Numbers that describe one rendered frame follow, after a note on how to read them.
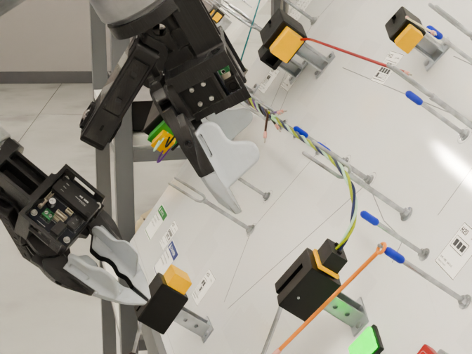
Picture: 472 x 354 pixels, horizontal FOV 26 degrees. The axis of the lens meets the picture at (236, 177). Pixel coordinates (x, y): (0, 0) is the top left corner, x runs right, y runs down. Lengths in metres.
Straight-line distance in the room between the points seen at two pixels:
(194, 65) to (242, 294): 0.53
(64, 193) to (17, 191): 0.04
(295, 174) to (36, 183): 0.53
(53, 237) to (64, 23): 7.59
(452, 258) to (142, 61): 0.36
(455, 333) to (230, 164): 0.26
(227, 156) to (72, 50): 7.69
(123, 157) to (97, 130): 1.03
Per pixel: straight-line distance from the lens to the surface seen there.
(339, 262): 1.05
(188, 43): 0.94
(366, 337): 1.05
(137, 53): 0.93
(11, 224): 1.08
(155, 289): 1.39
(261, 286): 1.35
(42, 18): 8.62
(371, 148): 1.30
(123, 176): 2.00
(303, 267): 1.06
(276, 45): 1.53
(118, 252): 1.06
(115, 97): 0.95
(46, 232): 1.03
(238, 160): 0.95
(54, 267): 1.06
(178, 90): 0.93
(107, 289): 1.06
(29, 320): 3.89
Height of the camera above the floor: 1.52
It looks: 15 degrees down
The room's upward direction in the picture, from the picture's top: straight up
